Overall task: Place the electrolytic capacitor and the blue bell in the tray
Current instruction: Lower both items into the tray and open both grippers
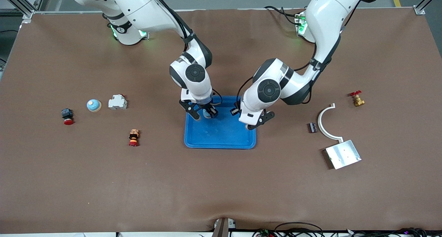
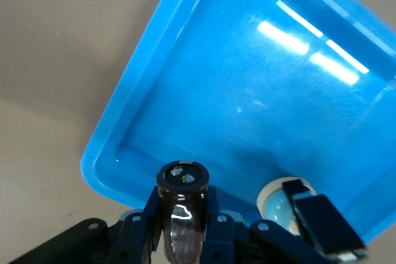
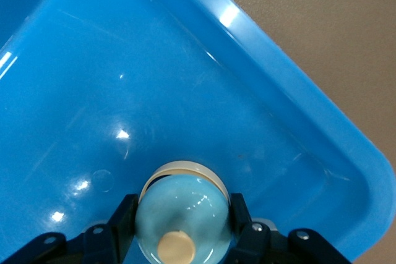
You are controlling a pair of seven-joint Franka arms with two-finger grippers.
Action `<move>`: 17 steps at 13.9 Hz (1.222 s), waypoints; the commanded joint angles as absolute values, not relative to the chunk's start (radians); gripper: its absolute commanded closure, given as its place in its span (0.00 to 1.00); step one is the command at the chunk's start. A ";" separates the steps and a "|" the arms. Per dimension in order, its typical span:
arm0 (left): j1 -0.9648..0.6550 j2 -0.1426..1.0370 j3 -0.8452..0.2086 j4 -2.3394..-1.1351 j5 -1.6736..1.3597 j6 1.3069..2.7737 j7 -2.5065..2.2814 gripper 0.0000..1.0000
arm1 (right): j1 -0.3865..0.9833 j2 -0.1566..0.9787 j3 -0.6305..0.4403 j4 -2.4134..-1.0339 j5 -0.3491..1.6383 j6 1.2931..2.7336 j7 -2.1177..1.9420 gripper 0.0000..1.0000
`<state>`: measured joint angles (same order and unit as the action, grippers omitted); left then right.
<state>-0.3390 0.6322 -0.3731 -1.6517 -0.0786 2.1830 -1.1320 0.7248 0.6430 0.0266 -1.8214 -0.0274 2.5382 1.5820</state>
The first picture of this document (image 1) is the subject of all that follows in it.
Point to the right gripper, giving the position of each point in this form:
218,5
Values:
206,107

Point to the small black connector block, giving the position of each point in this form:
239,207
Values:
313,127

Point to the white semicircular bracket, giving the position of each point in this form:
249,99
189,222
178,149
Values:
319,123

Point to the striped orange emergency stop button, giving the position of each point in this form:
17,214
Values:
133,137

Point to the aluminium frame post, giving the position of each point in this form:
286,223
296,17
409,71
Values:
27,15
419,10

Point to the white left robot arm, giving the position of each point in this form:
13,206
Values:
328,19

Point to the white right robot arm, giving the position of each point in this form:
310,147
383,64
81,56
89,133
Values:
138,6

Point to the aluminium plate module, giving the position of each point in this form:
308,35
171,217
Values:
343,155

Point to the white circuit breaker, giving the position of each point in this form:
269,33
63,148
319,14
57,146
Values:
117,102

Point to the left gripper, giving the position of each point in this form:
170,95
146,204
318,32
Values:
236,111

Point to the red mushroom push button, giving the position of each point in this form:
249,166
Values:
67,117

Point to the blue plastic tray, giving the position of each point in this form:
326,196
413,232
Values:
221,133

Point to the grey metal mount bracket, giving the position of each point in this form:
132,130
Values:
221,228

